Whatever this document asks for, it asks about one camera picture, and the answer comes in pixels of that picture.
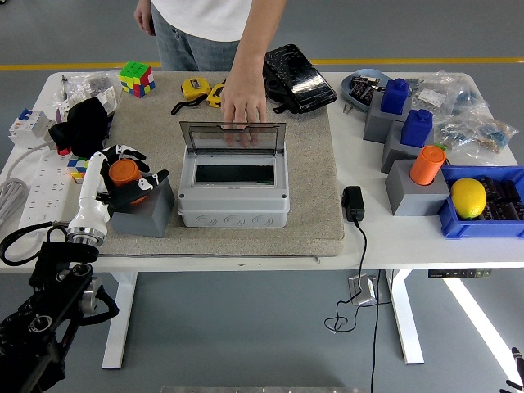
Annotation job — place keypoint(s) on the smoky transparent box lid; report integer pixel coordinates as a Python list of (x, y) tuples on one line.
[(204, 137)]

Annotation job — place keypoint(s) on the white circuit breaker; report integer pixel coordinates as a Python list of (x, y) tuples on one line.
[(26, 129)]

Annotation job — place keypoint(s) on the clear bag with white label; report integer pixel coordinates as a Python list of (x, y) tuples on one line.
[(434, 97)]

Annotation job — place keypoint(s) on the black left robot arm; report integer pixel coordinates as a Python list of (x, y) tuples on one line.
[(49, 294)]

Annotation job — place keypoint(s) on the yellow tape measure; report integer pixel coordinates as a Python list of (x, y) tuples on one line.
[(216, 97), (195, 88)]

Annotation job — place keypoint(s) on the blue plastic bin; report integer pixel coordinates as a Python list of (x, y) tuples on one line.
[(479, 229)]

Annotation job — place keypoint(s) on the person's right hand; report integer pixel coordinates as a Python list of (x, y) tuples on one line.
[(144, 16)]

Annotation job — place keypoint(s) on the grey plastic junction box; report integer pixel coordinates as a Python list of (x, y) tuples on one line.
[(233, 204)]

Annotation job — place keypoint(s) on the multicoloured puzzle cube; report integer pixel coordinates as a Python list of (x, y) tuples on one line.
[(78, 170), (136, 79)]

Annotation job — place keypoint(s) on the white power strip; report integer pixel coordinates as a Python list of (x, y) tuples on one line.
[(45, 192)]

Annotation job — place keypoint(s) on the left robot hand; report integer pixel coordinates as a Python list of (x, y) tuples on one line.
[(88, 192)]

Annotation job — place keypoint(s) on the thin screwdriver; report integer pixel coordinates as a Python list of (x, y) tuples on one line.
[(64, 86)]

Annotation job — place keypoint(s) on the black capacitors heap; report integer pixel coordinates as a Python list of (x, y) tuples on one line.
[(505, 196)]

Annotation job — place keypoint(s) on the small green object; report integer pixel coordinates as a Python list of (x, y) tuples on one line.
[(441, 146)]

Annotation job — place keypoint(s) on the grey block with round hole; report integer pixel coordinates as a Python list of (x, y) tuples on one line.
[(151, 217)]

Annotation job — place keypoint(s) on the grey-brown mat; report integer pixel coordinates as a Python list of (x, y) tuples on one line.
[(245, 241)]

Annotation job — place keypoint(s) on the yellow lemon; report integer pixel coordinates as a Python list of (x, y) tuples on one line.
[(468, 198)]

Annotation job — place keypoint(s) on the blue-grey dish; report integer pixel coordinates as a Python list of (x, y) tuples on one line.
[(352, 100)]

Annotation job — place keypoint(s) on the blue block battery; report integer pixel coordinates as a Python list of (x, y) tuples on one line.
[(416, 129), (395, 96)]

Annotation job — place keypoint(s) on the clear bag of components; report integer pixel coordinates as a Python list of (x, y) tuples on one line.
[(495, 135), (454, 133)]

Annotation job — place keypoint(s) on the white table leg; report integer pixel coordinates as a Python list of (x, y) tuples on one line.
[(118, 319), (405, 319)]

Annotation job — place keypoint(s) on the dark electronic components heap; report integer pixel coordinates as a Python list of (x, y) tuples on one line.
[(362, 88)]

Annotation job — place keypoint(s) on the person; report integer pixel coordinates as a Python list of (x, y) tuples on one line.
[(200, 24)]

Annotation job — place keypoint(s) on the black table control panel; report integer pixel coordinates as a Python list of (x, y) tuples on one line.
[(458, 273)]

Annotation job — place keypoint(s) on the person's left hand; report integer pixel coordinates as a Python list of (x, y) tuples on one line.
[(245, 100)]

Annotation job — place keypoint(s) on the clear bag of small parts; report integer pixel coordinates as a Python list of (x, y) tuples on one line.
[(94, 82)]

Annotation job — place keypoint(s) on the grey holder block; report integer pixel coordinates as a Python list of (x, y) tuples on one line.
[(376, 127), (395, 153), (413, 198)]

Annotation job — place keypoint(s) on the black cloth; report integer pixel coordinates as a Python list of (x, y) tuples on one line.
[(84, 127)]

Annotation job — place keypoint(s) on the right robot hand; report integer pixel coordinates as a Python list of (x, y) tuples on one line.
[(520, 368)]

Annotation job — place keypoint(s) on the orange cylinder battery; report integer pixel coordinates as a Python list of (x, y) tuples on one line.
[(123, 174), (426, 165)]

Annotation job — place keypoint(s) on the person's left forearm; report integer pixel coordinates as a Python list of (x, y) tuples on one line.
[(258, 37)]

